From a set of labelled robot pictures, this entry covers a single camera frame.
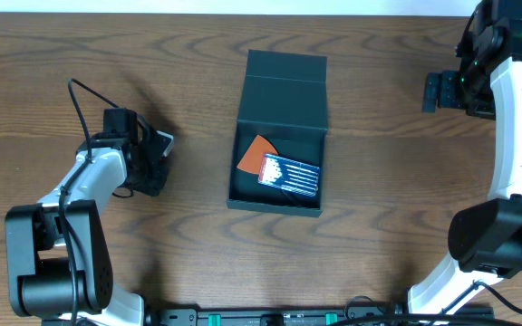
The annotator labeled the orange scraper wooden handle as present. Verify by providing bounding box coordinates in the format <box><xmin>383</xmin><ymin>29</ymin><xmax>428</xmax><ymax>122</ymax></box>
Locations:
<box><xmin>237</xmin><ymin>135</ymin><xmax>278</xmax><ymax>175</ymax></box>

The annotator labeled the blue precision screwdriver set case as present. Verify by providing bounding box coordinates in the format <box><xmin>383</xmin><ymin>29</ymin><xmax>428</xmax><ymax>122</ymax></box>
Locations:
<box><xmin>258</xmin><ymin>154</ymin><xmax>320</xmax><ymax>197</ymax></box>

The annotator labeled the black gift box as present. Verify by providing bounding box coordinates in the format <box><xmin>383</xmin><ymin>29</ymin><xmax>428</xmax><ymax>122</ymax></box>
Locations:
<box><xmin>227</xmin><ymin>50</ymin><xmax>328</xmax><ymax>217</ymax></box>

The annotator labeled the small steel claw hammer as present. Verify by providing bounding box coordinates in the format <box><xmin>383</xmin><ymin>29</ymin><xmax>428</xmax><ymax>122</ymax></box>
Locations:
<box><xmin>281</xmin><ymin>190</ymin><xmax>305</xmax><ymax>207</ymax></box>

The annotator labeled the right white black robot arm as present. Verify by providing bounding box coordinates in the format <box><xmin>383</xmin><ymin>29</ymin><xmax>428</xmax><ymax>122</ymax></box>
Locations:
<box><xmin>406</xmin><ymin>0</ymin><xmax>522</xmax><ymax>324</ymax></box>

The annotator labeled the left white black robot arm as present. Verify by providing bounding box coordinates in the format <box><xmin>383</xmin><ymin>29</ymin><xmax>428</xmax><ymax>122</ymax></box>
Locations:
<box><xmin>5</xmin><ymin>108</ymin><xmax>174</xmax><ymax>325</ymax></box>

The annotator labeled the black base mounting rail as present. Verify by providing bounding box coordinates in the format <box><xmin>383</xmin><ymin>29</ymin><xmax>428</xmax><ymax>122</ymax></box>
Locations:
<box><xmin>41</xmin><ymin>305</ymin><xmax>496</xmax><ymax>326</ymax></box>

